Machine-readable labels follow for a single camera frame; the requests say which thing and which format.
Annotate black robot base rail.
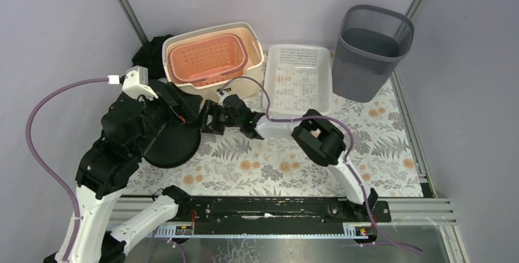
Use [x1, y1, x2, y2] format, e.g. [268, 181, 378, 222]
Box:
[170, 196, 392, 237]

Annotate large black round bin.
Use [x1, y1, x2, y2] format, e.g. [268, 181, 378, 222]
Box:
[115, 81, 204, 169]

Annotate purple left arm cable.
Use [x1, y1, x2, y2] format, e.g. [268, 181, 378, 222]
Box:
[24, 75, 122, 263]

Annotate pink plastic basket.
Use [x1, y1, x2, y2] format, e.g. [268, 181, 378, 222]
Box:
[166, 34, 248, 85]

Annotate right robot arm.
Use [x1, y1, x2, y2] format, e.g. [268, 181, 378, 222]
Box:
[195, 95, 379, 221]

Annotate white perforated plastic basket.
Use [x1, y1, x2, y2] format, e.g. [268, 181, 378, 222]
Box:
[263, 44, 333, 118]

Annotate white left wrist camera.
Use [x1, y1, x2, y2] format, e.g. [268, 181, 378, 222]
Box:
[122, 65, 159, 101]

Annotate cream plastic storage basket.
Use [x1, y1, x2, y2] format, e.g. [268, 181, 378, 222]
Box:
[162, 22, 264, 101]

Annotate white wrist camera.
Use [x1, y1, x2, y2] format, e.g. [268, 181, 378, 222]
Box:
[217, 88, 229, 105]
[122, 65, 159, 101]

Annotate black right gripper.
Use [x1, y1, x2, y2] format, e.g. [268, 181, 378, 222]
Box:
[189, 99, 242, 136]

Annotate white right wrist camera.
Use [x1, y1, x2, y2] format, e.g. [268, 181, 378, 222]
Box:
[217, 88, 229, 105]

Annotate grey mesh waste bin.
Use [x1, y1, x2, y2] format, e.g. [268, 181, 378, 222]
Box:
[332, 4, 414, 103]

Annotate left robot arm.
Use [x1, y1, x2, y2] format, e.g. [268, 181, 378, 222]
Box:
[45, 81, 203, 262]

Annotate black cloth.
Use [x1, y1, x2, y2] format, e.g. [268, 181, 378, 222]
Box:
[132, 34, 173, 80]

